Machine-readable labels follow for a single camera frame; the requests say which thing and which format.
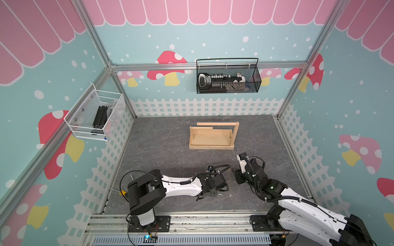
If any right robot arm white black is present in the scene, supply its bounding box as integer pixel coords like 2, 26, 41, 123
235, 153, 375, 246

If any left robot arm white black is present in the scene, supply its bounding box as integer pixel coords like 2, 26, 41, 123
119, 165, 230, 227

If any wooden jewelry display stand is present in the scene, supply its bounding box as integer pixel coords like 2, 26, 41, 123
189, 122, 239, 150

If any orange black screwdriver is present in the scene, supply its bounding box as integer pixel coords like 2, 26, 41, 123
110, 174, 134, 199

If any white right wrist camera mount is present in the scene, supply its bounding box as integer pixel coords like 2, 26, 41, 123
237, 153, 249, 174

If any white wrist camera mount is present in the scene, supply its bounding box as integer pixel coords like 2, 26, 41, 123
207, 166, 215, 173
237, 153, 249, 174

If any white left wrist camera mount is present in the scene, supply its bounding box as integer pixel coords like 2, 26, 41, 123
207, 166, 215, 173

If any black wire mesh basket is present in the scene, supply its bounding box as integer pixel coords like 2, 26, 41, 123
196, 58, 262, 94

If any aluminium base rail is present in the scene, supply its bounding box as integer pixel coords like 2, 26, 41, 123
82, 210, 339, 246

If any white wire basket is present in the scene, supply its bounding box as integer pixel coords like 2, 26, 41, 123
64, 84, 126, 141

